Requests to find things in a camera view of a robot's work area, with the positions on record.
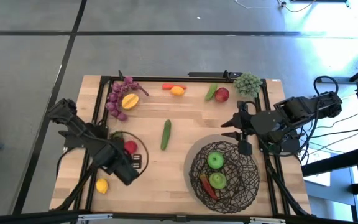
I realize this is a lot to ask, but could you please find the grey round mat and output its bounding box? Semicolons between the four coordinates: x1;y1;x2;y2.
183;133;260;203

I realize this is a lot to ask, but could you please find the yellow starfruit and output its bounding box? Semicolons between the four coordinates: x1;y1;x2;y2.
121;93;140;110

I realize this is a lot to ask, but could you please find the dark red grape bunch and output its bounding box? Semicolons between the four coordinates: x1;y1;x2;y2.
109;130;126;144

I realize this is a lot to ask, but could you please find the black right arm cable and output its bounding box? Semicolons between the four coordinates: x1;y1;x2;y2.
313;75;340;97

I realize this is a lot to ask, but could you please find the purple grape bunch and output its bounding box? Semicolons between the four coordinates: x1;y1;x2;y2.
105;76;150;122

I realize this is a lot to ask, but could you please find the black aluminium table frame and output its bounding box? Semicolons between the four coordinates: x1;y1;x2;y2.
73;74;291;218

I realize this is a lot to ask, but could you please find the black wicker basket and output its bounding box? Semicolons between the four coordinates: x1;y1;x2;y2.
188;141;260;215

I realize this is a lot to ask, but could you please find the red chili pepper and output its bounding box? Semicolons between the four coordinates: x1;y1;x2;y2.
199;174;219;200

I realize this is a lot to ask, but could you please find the dark green cucumber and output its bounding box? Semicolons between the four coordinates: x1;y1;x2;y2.
160;119;172;151

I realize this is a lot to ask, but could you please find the round green apple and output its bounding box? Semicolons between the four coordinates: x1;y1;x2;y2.
206;151;225;170

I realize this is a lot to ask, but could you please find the small red apple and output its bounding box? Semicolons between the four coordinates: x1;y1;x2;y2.
124;140;139;156

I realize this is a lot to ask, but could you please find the white floor cable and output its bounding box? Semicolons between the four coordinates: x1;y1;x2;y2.
234;0;279;10

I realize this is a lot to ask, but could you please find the black mounting bar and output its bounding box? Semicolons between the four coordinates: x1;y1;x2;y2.
187;70;244;79

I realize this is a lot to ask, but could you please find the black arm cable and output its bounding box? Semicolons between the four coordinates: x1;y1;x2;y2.
113;130;150;178
313;75;340;97

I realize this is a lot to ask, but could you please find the red peach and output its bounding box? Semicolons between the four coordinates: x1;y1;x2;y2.
214;87;231;103

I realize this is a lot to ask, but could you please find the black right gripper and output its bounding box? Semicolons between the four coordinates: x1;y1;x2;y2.
220;100;262;157

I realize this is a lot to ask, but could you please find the yellow lemon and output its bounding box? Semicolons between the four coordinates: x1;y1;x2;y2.
95;178;109;195

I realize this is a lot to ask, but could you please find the black rig crossbeam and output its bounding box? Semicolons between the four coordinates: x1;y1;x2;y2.
0;210;358;224

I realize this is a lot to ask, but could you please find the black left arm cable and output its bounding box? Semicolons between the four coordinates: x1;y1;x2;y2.
113;130;150;178

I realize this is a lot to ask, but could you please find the yellow floor cable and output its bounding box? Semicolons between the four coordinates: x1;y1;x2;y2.
277;0;318;14

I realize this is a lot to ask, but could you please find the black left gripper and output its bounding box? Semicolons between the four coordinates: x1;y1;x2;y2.
105;149;144;187

